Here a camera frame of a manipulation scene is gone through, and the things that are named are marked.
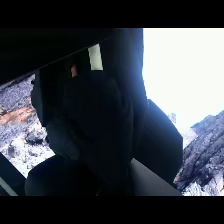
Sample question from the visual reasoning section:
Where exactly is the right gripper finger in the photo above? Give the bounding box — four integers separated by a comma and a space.
129, 157, 182, 197

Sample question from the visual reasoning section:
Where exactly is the black garment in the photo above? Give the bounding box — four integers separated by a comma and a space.
24, 28, 184, 197

